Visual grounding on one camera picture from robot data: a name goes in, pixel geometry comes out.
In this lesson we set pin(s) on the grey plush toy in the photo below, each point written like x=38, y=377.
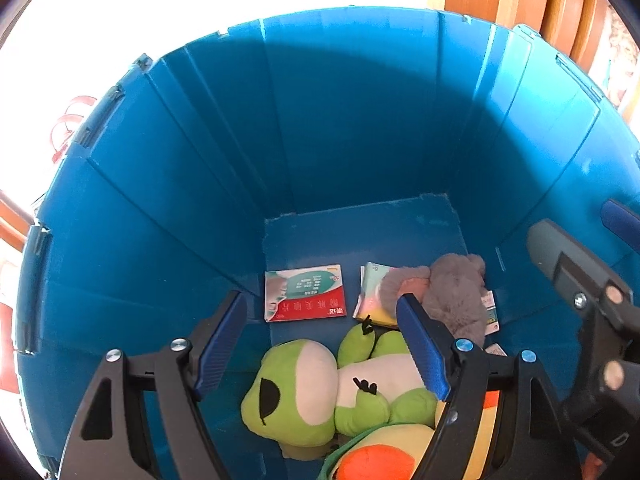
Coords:
x=455, y=290

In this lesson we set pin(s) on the red-white medicine box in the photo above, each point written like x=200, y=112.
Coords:
x=305, y=292

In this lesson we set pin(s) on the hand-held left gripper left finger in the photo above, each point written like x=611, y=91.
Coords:
x=222, y=340

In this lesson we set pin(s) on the pastel tissue packet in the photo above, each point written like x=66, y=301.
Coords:
x=375, y=292

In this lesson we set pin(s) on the wooden door frame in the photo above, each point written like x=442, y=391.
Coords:
x=525, y=0

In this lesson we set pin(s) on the red small suitcase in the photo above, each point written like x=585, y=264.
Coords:
x=70, y=125

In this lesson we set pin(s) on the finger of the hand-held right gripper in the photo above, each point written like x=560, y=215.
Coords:
x=622, y=220
x=555, y=245

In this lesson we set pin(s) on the small white box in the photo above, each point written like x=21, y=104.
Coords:
x=491, y=312

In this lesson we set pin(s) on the blue plastic crate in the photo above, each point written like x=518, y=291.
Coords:
x=300, y=135

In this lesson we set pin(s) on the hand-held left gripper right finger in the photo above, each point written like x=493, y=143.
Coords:
x=422, y=350

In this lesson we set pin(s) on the light green frog plush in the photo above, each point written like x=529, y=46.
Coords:
x=300, y=390

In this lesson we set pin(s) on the yellow orange plush toy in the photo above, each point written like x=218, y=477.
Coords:
x=380, y=452

